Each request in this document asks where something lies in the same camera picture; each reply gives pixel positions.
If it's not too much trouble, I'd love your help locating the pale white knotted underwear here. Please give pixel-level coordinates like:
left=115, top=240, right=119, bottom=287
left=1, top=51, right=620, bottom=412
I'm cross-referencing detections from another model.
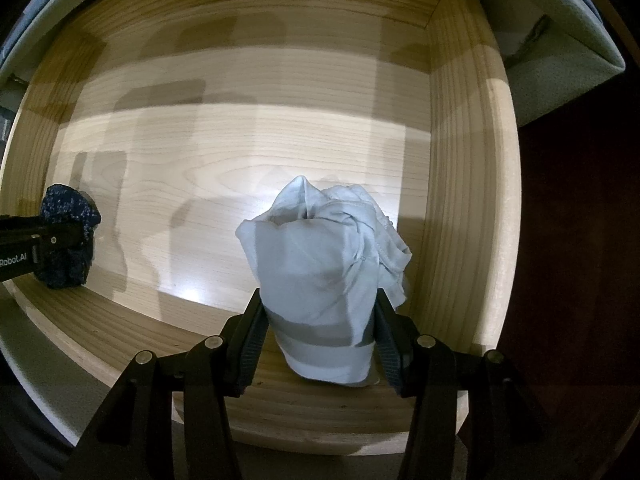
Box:
left=235, top=175, right=413, bottom=388

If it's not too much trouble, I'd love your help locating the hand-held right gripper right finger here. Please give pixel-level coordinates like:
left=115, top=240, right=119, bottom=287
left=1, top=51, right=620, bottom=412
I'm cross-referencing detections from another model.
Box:
left=374, top=290, right=546, bottom=480

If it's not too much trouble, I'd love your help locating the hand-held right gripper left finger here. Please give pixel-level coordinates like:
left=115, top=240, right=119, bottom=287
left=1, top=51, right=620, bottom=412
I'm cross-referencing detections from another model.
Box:
left=75, top=287, right=267, bottom=480

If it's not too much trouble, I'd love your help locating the wooden drawer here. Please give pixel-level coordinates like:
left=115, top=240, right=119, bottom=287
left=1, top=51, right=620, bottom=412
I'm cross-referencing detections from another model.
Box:
left=0, top=0, right=523, bottom=458

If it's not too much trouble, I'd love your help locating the navy floral underwear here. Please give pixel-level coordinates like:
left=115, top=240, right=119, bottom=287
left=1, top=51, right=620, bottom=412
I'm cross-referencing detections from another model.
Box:
left=32, top=184, right=102, bottom=289

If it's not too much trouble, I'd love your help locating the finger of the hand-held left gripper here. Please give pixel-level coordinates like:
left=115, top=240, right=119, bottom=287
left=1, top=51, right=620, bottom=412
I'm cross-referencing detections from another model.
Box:
left=0, top=215, right=87, bottom=261

